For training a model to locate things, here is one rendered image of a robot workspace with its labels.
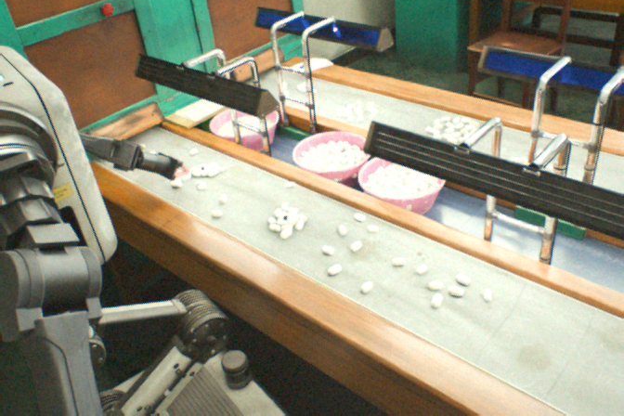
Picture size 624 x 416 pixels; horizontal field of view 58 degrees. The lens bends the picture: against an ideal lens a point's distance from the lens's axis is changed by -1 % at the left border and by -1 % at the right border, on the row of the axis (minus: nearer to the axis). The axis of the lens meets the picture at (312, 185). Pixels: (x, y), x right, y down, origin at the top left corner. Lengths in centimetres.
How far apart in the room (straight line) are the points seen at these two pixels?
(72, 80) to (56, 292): 149
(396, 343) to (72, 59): 144
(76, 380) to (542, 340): 97
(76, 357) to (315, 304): 76
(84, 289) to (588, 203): 86
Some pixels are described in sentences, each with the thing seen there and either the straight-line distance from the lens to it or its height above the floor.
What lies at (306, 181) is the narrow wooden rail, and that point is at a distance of 177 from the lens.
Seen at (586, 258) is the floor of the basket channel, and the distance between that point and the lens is 167.
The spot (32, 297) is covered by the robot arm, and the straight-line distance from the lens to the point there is 69.
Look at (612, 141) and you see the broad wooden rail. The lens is 203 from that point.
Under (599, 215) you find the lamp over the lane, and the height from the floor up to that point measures 107.
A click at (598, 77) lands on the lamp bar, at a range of 166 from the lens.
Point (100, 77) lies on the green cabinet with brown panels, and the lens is 218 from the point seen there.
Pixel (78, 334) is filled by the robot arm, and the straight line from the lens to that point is 70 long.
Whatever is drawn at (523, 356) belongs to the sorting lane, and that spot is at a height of 74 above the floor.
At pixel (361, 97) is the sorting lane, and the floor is 74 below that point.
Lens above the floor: 173
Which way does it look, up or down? 33 degrees down
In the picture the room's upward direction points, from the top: 7 degrees counter-clockwise
